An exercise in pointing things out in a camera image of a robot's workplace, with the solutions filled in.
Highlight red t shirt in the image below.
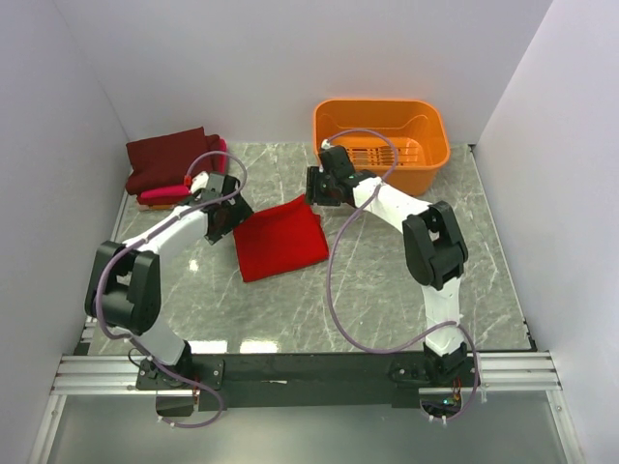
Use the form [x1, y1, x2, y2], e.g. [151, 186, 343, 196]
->
[233, 195, 329, 283]

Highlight orange plastic basket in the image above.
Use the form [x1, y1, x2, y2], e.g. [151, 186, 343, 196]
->
[313, 99, 450, 196]

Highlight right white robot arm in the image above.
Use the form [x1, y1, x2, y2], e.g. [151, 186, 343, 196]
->
[306, 144, 473, 386]

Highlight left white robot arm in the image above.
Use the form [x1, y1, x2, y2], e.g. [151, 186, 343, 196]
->
[84, 173, 253, 389]

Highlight folded pink t shirt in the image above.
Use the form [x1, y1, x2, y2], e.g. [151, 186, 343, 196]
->
[138, 136, 227, 197]

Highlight folded maroon t shirt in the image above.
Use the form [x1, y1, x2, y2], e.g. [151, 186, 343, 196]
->
[126, 127, 226, 195]

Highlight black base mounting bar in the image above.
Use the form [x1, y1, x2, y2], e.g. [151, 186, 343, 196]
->
[135, 352, 479, 417]

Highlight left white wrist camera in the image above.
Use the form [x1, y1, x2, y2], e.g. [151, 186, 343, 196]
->
[184, 171, 209, 193]

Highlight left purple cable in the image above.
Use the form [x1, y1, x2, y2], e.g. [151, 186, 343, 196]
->
[95, 151, 248, 430]

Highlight aluminium rail frame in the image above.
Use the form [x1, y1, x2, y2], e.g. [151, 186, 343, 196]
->
[28, 318, 586, 464]

